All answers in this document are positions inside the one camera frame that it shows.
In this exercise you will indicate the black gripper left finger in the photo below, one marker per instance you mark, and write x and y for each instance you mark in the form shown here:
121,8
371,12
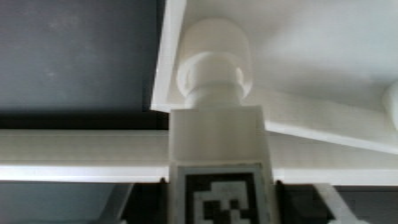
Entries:
135,204

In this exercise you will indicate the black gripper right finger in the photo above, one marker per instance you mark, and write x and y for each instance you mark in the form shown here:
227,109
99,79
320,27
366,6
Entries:
316,204

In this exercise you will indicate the white square tabletop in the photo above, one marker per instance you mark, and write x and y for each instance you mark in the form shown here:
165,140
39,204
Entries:
323,46

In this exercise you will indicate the white L-shaped obstacle fence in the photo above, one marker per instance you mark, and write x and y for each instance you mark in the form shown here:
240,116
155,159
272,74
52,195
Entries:
121,156

